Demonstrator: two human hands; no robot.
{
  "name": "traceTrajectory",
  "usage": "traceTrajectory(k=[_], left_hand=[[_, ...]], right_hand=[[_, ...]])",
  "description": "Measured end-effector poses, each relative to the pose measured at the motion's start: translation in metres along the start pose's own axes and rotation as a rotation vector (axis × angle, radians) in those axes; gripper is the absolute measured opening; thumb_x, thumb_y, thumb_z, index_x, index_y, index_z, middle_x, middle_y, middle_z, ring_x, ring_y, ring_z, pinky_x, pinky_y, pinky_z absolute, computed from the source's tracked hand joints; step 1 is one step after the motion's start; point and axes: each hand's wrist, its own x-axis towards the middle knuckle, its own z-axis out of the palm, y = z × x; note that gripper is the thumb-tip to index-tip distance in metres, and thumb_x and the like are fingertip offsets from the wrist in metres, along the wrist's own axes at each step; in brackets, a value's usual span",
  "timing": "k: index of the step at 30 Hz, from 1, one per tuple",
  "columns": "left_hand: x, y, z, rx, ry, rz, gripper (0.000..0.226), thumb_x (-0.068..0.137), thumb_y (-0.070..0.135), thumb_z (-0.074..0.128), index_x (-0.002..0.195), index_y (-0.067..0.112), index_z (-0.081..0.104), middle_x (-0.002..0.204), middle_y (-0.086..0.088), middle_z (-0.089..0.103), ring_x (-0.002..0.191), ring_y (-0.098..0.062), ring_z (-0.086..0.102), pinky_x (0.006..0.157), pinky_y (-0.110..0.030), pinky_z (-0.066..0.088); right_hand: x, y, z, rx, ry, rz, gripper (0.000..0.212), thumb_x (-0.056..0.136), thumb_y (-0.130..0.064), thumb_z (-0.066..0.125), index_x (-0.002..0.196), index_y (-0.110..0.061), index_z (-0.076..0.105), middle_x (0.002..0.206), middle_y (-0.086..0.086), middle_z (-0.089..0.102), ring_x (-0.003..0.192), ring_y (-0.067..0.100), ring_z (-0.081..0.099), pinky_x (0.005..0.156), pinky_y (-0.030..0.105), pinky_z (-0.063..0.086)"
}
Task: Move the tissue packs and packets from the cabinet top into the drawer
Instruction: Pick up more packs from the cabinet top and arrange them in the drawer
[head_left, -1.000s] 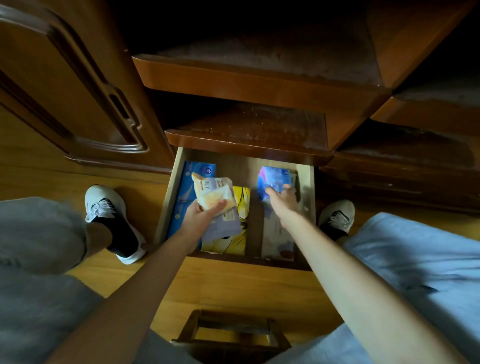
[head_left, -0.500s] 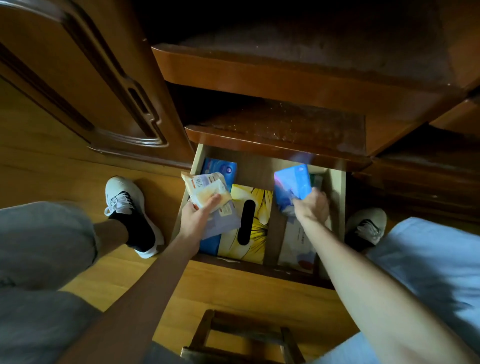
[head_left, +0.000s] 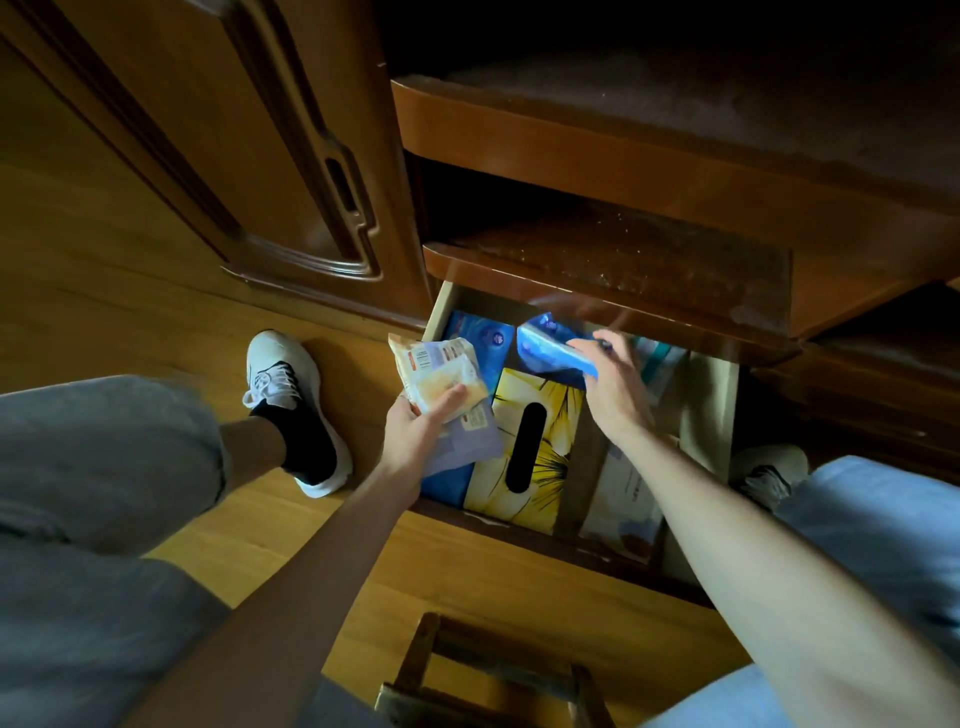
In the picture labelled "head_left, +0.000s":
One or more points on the person's left thumb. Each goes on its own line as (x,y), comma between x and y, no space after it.
(446,401)

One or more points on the person's right forearm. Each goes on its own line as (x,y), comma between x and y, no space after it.
(750,570)

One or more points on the blue cardboard box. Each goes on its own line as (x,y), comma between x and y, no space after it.
(491,341)

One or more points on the open wooden drawer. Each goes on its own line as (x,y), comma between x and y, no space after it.
(705,405)

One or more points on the person's left hand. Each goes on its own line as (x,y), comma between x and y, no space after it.
(409,442)

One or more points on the black sock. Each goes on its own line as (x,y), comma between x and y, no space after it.
(304,439)

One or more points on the lavender packet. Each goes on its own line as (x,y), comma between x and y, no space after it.
(469,442)

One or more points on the brown wooden shelf cabinet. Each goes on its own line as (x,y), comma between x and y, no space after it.
(637,180)

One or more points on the yellow flower tissue box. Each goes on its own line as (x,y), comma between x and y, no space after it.
(559,420)

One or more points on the blue plastic packet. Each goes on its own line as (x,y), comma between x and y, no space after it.
(547,346)

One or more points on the teal white packet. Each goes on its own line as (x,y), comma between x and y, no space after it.
(664,367)

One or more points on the person's right thumb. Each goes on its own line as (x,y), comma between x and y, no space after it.
(585,349)

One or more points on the person's right hand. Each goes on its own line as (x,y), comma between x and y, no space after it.
(619,394)

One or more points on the small wooden stool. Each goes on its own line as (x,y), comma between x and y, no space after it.
(487,660)

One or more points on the white left sneaker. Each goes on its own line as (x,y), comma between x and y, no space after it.
(281,367)

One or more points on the white sneaker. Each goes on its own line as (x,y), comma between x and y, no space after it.
(281,367)
(769,472)

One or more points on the white paper packet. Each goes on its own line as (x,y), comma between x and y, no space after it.
(626,502)

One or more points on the person's left forearm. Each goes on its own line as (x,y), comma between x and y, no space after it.
(300,600)

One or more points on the brown wooden cabinet door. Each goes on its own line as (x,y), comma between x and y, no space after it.
(247,135)

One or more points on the white right sneaker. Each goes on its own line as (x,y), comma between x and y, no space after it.
(769,472)

